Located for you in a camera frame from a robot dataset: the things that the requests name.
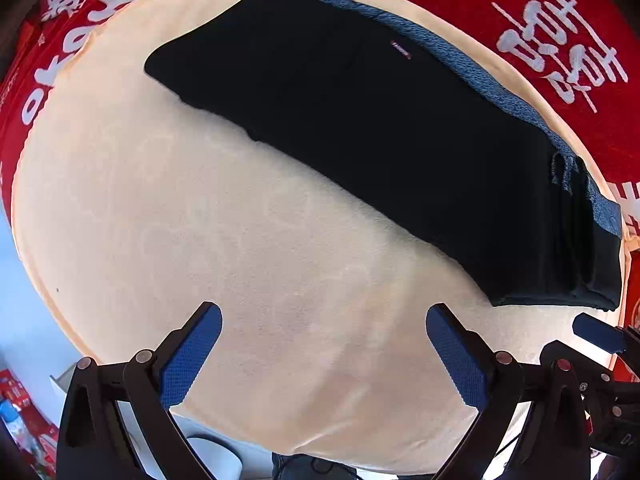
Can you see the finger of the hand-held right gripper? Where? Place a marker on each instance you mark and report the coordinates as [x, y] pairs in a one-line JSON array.
[[600, 387], [597, 332]]

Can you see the red printed blanket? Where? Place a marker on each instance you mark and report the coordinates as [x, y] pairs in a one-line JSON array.
[[500, 0]]

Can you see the black pants with blue stripes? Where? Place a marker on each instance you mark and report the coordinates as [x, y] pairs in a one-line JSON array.
[[375, 135]]

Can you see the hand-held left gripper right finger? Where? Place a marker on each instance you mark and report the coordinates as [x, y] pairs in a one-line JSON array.
[[460, 360]]

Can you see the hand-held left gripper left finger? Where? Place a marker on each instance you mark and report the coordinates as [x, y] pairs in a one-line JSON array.
[[192, 360]]

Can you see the red printed carton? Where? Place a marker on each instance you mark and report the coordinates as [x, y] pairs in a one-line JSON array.
[[37, 435]]

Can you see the clear plastic bottle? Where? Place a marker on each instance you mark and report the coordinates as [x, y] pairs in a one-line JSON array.
[[12, 425]]

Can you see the cream blanket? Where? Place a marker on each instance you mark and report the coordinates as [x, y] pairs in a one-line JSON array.
[[225, 260]]

